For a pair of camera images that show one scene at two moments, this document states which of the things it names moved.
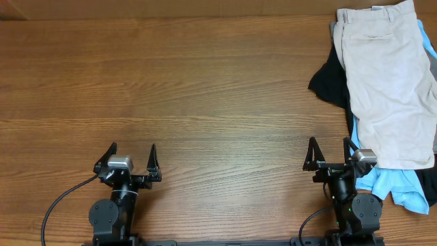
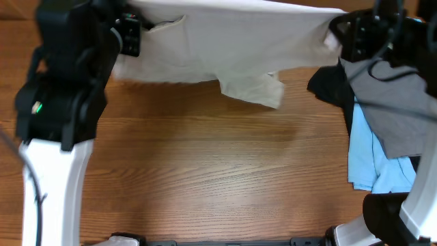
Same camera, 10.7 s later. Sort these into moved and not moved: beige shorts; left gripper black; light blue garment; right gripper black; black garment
Moved: right gripper black; beige shorts; left gripper black
Not moved: black garment; light blue garment
